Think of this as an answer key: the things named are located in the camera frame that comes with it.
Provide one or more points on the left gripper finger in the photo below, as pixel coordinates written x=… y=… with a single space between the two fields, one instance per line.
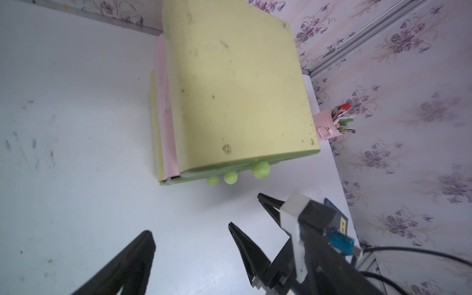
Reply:
x=127 y=273

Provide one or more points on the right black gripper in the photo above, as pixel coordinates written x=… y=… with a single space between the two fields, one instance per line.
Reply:
x=277 y=277

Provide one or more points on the green bottom drawer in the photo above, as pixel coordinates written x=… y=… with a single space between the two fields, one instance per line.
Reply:
x=212 y=181

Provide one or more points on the green drawer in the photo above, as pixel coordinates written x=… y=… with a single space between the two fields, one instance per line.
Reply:
x=228 y=178
x=212 y=181
x=259 y=164

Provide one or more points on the green top drawer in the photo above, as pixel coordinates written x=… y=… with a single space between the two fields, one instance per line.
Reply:
x=259 y=164

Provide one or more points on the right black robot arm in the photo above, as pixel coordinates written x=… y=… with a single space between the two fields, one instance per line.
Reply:
x=318 y=258

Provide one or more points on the yellow-green drawer cabinet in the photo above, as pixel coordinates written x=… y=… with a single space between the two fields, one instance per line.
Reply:
x=227 y=85

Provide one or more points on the dark blue notebook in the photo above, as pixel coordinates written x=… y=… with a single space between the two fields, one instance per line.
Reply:
x=340 y=221

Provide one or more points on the pink pen holder cup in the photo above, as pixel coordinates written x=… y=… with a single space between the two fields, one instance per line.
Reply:
x=324 y=125

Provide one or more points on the pens in cup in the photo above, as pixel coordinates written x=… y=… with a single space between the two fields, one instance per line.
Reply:
x=341 y=118

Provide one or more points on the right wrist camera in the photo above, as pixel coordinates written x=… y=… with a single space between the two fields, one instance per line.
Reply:
x=299 y=211

